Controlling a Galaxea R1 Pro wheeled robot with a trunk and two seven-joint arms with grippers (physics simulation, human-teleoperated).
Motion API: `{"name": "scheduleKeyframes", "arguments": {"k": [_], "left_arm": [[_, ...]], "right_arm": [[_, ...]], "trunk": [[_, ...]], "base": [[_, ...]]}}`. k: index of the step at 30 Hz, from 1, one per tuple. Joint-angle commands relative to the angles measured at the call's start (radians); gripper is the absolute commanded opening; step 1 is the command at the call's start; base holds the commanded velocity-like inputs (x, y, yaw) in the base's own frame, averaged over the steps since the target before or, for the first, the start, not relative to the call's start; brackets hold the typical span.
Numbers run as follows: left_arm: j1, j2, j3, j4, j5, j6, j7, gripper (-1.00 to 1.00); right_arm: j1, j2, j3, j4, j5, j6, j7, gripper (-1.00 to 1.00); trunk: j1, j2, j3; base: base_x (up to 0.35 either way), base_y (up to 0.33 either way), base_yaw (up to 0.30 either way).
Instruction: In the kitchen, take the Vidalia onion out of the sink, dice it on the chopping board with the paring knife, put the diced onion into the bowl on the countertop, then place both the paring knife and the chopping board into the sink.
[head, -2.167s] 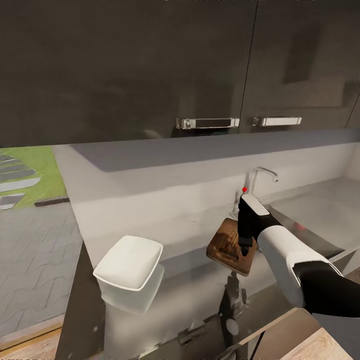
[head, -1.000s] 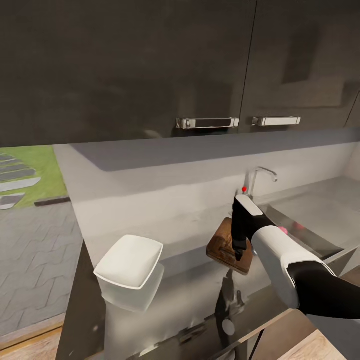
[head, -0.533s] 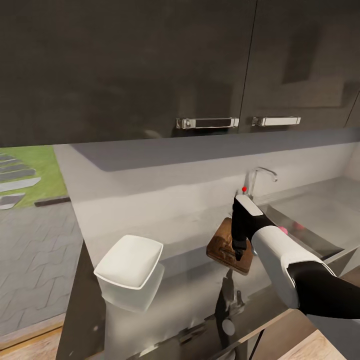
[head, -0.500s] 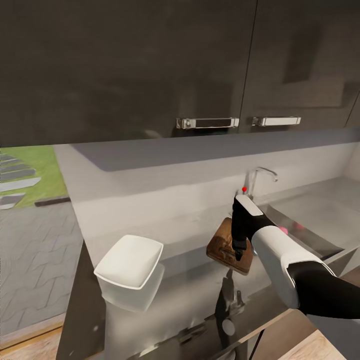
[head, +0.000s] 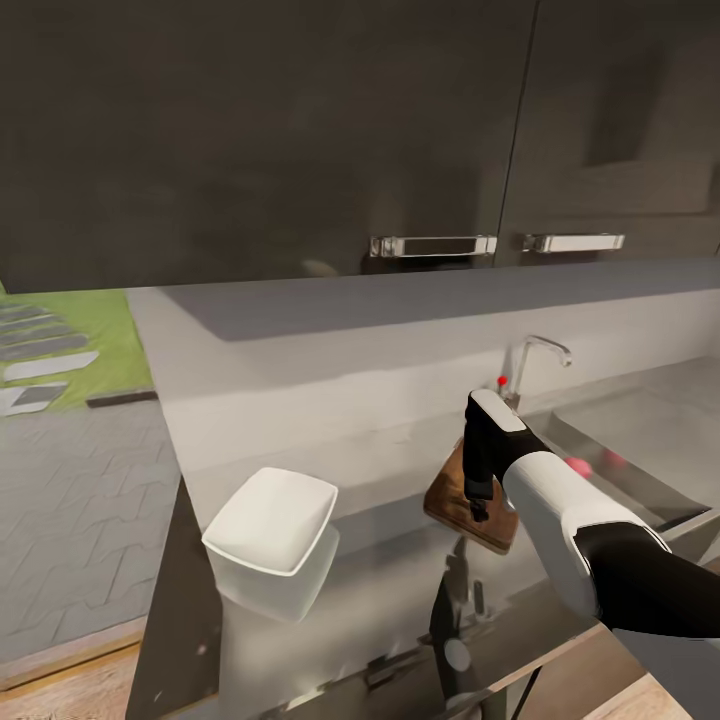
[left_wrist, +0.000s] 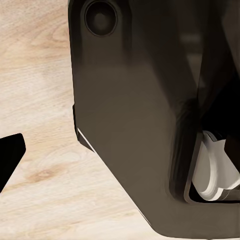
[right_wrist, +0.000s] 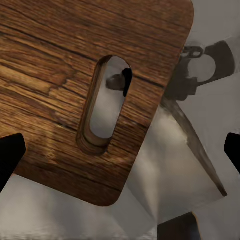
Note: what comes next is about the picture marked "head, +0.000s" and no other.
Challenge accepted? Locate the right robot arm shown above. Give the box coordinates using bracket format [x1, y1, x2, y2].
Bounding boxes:
[462, 390, 720, 720]

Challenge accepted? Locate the vidalia onion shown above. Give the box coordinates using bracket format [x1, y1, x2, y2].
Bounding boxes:
[567, 458, 593, 481]

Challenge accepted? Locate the cutting board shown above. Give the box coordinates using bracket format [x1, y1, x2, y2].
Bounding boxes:
[424, 437, 520, 549]

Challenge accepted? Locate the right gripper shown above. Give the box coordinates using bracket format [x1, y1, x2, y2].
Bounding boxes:
[462, 451, 494, 522]

